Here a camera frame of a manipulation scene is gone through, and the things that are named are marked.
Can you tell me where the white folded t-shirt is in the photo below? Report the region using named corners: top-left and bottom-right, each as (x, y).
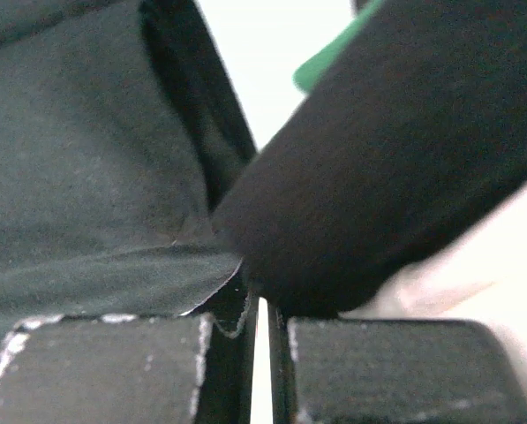
top-left (349, 184), bottom-right (527, 394)

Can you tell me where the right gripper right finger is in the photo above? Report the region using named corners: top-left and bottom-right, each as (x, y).
top-left (268, 308), bottom-right (527, 423)

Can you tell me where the green folded t-shirt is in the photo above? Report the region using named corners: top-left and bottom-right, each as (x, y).
top-left (292, 0), bottom-right (384, 94)

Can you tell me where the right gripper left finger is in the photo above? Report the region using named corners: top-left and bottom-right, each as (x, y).
top-left (0, 261), bottom-right (256, 423)

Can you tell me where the black t-shirt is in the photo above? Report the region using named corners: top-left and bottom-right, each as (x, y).
top-left (0, 1), bottom-right (254, 343)
top-left (213, 1), bottom-right (527, 317)

